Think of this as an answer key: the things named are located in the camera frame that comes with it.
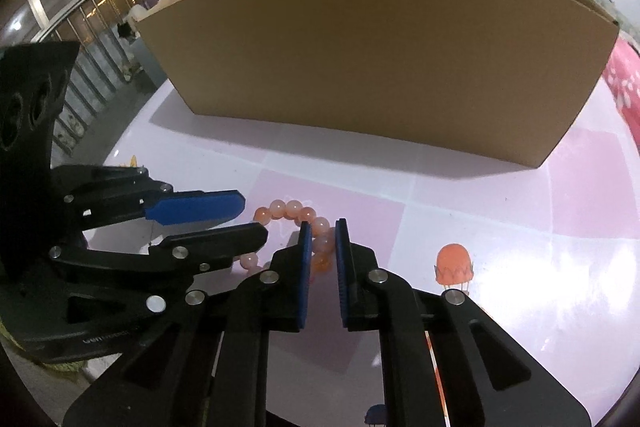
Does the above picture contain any metal stair railing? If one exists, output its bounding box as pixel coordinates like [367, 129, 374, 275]
[20, 0, 167, 158]

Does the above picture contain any brown cardboard box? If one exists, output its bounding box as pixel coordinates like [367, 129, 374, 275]
[134, 0, 621, 170]

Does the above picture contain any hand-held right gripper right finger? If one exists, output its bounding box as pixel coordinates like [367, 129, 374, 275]
[335, 218, 594, 427]

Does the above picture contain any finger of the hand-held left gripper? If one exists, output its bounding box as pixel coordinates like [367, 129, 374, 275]
[50, 164, 246, 232]
[49, 221, 270, 324]

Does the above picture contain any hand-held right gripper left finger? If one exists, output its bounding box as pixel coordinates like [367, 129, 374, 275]
[62, 222, 315, 427]

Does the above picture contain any peach beaded bracelet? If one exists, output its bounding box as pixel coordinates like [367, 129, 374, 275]
[239, 199, 335, 273]

